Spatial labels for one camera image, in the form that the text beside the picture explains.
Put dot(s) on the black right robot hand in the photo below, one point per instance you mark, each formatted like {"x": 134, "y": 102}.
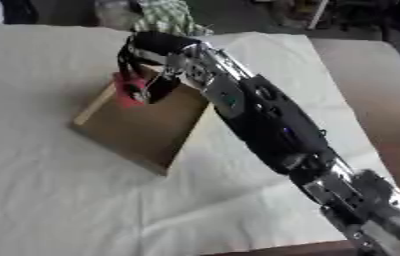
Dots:
{"x": 157, "y": 42}

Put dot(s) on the red block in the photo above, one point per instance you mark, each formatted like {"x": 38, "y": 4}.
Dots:
{"x": 129, "y": 90}

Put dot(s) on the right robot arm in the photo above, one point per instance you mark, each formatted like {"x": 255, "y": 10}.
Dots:
{"x": 267, "y": 126}

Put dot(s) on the tan cardboard box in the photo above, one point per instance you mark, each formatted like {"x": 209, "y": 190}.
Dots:
{"x": 145, "y": 126}

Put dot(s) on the green white checked cloth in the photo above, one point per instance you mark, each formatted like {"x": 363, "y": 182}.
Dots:
{"x": 165, "y": 16}

